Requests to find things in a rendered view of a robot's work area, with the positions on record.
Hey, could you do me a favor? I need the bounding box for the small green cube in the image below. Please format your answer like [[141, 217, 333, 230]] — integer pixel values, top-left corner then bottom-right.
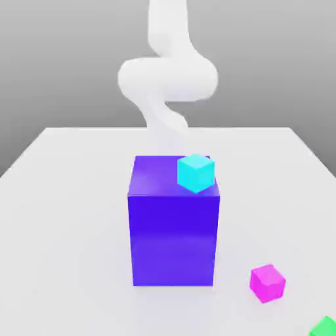
[[308, 315, 336, 336]]

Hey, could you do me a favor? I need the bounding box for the large purple box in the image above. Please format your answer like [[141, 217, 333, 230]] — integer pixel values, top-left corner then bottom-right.
[[127, 155, 221, 287]]

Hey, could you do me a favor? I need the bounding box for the small cyan cube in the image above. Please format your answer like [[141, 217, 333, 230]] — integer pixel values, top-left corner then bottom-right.
[[177, 153, 216, 194]]

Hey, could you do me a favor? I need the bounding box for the small magenta cube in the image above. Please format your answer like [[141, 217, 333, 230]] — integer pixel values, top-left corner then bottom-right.
[[249, 264, 287, 305]]

